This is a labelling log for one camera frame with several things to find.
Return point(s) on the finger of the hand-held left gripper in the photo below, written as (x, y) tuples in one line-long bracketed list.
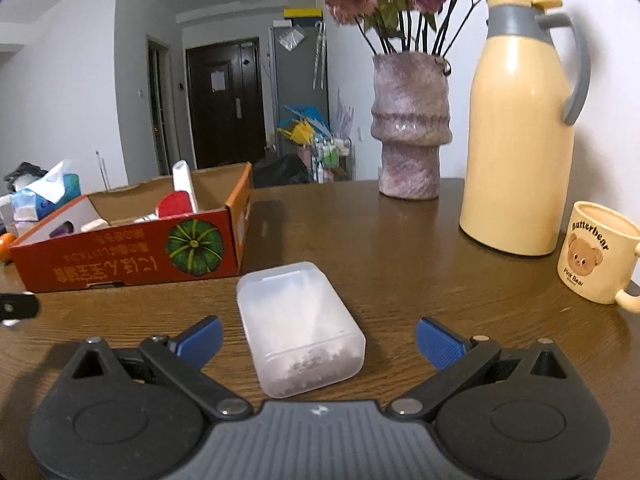
[(22, 306)]

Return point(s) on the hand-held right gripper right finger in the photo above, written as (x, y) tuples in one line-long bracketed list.
[(440, 342)]

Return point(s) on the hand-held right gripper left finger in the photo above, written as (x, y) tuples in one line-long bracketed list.
[(202, 341)]

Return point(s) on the translucent plastic box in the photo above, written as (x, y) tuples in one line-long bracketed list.
[(295, 320)]

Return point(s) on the red cardboard box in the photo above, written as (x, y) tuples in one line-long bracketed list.
[(125, 266)]

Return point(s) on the red and white lint brush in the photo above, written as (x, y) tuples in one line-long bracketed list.
[(182, 180)]

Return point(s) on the orange fruit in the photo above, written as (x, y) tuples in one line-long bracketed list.
[(4, 247)]

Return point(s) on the blue tissue pack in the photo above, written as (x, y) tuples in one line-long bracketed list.
[(30, 207)]

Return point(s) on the white thin pole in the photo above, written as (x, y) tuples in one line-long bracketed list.
[(101, 170)]

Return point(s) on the yellow bear mug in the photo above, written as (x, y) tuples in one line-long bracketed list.
[(595, 260)]

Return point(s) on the black bag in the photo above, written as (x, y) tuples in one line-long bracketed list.
[(280, 172)]

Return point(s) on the pink bucket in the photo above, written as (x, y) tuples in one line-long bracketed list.
[(304, 153)]

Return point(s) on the pink ceramic vase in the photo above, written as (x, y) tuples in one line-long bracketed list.
[(410, 125)]

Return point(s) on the yellow thermos jug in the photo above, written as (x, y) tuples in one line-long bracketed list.
[(515, 135)]

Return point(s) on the dark wooden door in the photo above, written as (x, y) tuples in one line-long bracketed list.
[(225, 120)]

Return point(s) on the dark side doorway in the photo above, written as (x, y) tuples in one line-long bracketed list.
[(158, 110)]

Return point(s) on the blue and yellow toys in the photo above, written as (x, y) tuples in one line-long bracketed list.
[(302, 127)]

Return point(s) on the purple feather decoration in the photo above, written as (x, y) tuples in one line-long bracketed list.
[(345, 115)]

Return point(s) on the white paper notice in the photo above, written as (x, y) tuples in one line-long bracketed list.
[(217, 81)]

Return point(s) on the grey refrigerator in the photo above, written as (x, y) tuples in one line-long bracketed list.
[(295, 80)]

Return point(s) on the white folded umbrella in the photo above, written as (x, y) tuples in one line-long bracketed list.
[(319, 55)]

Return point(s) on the clear plastic bag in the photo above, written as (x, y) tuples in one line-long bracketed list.
[(291, 38)]

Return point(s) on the yellow flat box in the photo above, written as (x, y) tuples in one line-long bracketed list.
[(302, 13)]

